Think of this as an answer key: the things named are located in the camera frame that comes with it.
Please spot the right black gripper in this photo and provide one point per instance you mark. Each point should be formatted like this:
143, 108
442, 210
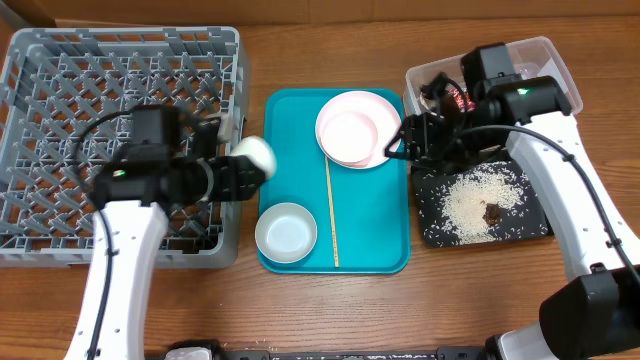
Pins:
420, 138

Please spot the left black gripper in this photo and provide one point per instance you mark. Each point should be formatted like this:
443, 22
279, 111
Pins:
233, 183

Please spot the white paper cup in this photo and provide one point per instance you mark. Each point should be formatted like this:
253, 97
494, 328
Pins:
258, 151

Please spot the red snack wrapper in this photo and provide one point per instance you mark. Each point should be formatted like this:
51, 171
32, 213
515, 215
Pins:
462, 100

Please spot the grey bowl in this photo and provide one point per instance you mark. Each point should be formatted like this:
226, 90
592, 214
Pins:
286, 233

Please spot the white round plate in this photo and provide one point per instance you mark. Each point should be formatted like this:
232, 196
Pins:
378, 109

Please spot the pink bowl with rice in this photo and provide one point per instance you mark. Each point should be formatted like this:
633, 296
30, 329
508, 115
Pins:
349, 138

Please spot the wooden chopstick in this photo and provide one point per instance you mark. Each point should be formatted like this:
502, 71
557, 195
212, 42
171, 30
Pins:
331, 213

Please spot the white tissue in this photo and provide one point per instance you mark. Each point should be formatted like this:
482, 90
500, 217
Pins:
428, 103

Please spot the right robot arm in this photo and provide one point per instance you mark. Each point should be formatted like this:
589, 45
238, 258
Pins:
597, 311

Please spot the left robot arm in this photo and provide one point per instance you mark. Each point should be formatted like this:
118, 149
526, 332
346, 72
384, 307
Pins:
169, 161

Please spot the grey dishwasher rack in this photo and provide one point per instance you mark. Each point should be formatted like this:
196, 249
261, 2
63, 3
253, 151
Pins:
65, 93

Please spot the spilled white rice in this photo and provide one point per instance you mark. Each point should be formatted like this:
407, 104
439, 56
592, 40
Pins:
475, 205

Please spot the black plastic tray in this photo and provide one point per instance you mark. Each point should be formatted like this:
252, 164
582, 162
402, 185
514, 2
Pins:
435, 225

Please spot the teal plastic tray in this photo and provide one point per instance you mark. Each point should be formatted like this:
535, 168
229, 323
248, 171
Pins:
371, 205

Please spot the clear plastic bin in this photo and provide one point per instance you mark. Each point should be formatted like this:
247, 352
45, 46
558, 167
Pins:
533, 57

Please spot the black rail at bottom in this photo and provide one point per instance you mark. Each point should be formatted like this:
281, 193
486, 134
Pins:
213, 350

